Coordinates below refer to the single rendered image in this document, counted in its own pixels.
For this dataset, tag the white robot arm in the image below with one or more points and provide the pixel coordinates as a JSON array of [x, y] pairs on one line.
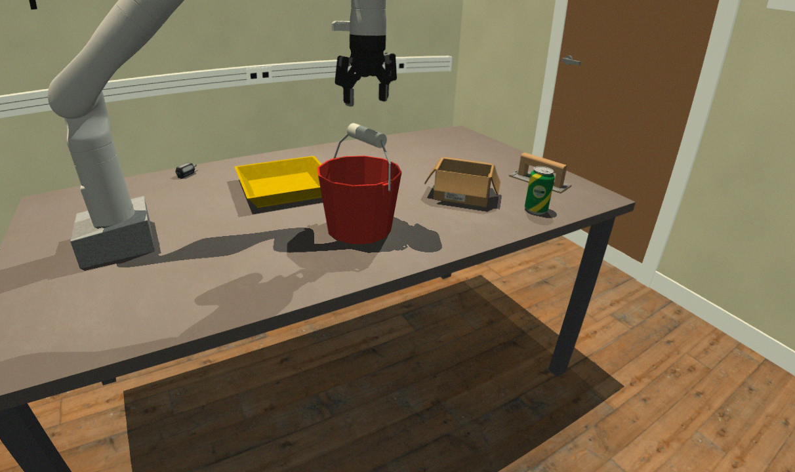
[[76, 92]]

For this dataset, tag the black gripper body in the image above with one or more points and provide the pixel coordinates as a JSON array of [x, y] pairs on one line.
[[367, 47]]

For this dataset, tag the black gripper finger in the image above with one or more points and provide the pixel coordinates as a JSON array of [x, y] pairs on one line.
[[347, 79], [387, 75]]

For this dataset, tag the yellow square tray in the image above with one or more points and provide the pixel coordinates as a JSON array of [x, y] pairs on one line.
[[288, 181]]

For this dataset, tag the open brown cardboard box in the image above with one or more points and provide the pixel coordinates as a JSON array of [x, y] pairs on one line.
[[462, 181]]

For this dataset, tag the green drink can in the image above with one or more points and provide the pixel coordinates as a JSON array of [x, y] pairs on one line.
[[539, 190]]

